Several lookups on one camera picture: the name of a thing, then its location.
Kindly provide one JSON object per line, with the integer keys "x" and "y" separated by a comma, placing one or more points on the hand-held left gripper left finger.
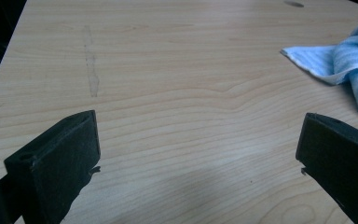
{"x": 59, "y": 161}

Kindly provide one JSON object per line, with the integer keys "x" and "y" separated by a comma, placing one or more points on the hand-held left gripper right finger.
{"x": 341, "y": 158}

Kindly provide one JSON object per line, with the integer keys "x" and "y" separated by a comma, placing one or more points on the light blue striped towel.
{"x": 348, "y": 59}

